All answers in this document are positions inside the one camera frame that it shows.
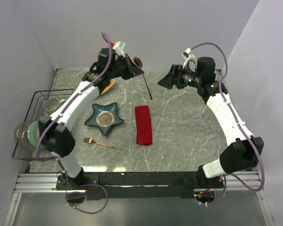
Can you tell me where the orange woven basket tray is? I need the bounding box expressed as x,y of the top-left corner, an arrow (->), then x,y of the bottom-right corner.
101,79 -> 116,95

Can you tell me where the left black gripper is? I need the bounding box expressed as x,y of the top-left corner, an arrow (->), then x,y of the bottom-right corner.
109,54 -> 144,81

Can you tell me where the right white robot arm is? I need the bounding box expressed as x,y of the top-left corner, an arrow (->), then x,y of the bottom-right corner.
158,57 -> 264,188

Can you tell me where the clear glass bowl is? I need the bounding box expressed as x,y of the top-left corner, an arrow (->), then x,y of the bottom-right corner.
14,121 -> 35,152

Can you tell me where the black wire dish rack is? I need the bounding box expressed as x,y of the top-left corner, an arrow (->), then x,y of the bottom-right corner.
12,89 -> 74,161

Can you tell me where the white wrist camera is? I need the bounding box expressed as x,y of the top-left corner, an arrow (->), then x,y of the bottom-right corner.
182,48 -> 196,68
110,40 -> 125,57

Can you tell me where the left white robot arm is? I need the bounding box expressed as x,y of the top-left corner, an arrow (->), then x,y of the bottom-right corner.
36,48 -> 143,189

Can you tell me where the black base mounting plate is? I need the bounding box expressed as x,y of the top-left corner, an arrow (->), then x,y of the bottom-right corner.
56,171 -> 224,201

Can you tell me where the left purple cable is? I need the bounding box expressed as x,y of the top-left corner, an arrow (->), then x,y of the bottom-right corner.
35,32 -> 113,214

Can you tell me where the aluminium frame rail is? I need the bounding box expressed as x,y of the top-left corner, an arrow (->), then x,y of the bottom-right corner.
14,171 -> 261,193

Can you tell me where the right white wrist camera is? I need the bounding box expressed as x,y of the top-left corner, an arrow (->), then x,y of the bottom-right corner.
182,48 -> 196,68

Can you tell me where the grey ribbed mug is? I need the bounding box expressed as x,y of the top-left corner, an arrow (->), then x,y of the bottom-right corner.
44,98 -> 66,115

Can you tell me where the green ceramic bowl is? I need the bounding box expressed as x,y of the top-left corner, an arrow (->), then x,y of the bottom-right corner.
27,121 -> 40,148

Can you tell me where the purple cable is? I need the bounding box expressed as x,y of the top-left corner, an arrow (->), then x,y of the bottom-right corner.
186,42 -> 265,206
35,32 -> 113,214

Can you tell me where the copper fork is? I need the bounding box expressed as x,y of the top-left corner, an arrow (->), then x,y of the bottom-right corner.
83,138 -> 120,150

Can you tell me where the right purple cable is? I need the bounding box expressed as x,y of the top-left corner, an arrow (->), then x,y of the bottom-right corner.
186,42 -> 265,206

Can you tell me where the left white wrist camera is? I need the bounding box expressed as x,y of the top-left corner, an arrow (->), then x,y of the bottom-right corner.
110,40 -> 125,57

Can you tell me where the blue star-shaped dish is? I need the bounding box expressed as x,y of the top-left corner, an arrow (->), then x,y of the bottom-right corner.
84,102 -> 124,136

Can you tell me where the copper spoon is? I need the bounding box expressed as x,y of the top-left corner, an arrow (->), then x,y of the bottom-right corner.
133,56 -> 153,100

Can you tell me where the red cloth napkin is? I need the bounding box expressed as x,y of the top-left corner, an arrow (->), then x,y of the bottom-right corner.
135,105 -> 153,146

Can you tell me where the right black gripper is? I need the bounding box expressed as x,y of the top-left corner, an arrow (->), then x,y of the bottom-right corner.
158,65 -> 202,90

